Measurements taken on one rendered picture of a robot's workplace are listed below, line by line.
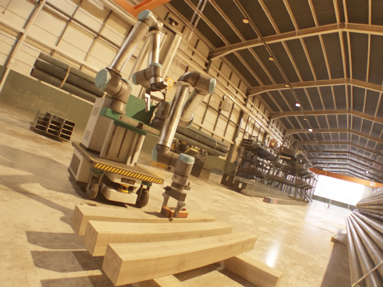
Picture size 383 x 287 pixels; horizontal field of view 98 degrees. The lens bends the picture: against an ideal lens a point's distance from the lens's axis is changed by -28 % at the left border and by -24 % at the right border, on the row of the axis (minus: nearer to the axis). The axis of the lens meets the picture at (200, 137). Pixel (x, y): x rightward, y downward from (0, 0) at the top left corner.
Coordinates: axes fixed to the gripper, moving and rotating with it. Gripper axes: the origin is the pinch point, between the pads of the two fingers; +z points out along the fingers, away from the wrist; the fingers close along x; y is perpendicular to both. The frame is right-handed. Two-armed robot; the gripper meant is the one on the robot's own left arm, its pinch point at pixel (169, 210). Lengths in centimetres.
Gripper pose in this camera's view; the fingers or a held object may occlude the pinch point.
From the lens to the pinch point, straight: 128.2
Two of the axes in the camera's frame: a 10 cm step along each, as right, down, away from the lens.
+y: -6.2, -2.9, -7.3
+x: 7.2, 1.5, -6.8
